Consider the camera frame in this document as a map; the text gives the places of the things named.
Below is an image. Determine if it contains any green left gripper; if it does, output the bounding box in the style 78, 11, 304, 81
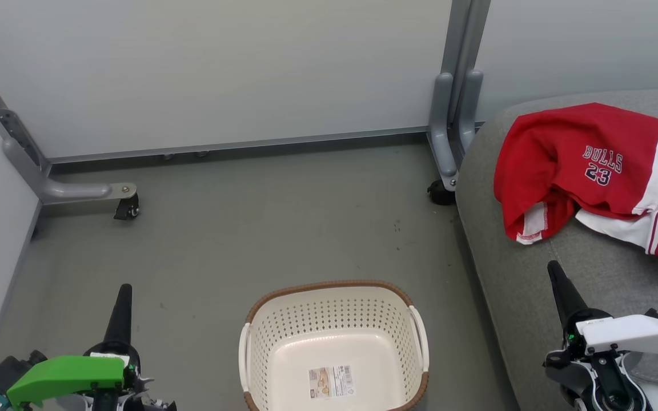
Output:
6, 283, 142, 409

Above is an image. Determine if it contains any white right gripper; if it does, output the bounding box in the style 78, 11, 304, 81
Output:
547, 260, 658, 356

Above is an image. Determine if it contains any red white basketball jersey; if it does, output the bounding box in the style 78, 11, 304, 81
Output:
493, 103, 658, 269

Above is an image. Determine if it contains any cream perforated laundry basket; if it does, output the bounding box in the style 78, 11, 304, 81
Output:
239, 280, 430, 411

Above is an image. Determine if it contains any grey fabric sofa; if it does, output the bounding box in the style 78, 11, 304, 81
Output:
455, 87, 658, 411

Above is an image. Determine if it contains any black caster wheel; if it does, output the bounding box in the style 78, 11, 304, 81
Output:
427, 180, 456, 206
114, 193, 140, 221

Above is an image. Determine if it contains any printed product label sticker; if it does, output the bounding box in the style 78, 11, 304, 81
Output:
308, 365, 356, 399

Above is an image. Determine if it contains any grey partition frame post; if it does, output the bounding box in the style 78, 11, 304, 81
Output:
0, 40, 51, 172
440, 0, 492, 123

